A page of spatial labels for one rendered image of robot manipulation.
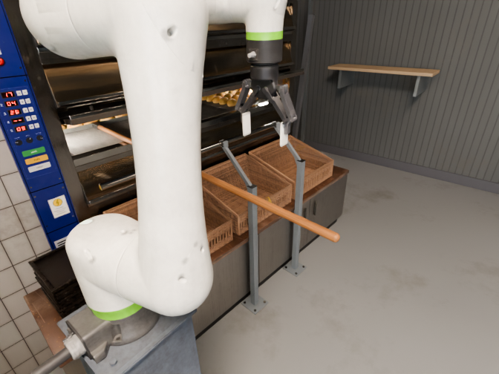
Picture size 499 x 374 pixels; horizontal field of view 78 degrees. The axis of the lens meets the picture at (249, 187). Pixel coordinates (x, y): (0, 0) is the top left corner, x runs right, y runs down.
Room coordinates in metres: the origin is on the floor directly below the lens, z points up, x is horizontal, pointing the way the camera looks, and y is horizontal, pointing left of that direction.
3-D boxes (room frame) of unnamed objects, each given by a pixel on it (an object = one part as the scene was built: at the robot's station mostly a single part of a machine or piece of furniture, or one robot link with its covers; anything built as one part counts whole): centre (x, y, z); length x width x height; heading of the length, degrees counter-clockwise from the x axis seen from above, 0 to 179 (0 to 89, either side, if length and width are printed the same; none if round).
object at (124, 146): (2.11, 0.28, 1.16); 1.80 x 0.06 x 0.04; 136
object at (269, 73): (0.86, -0.05, 1.63); 0.08 x 0.07 x 0.09; 50
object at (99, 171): (2.09, 0.27, 1.02); 1.79 x 0.11 x 0.19; 136
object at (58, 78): (2.09, 0.27, 1.54); 1.79 x 0.11 x 0.19; 136
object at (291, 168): (2.35, -0.36, 0.72); 0.56 x 0.49 x 0.28; 136
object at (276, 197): (1.93, 0.05, 0.72); 0.56 x 0.49 x 0.28; 136
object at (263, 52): (0.86, -0.05, 1.71); 0.12 x 0.09 x 0.06; 140
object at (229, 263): (1.81, 0.14, 0.29); 2.42 x 0.56 x 0.58; 136
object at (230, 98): (2.82, 0.18, 1.21); 0.61 x 0.48 x 0.06; 46
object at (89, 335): (0.43, 0.32, 1.23); 0.26 x 0.15 x 0.06; 140
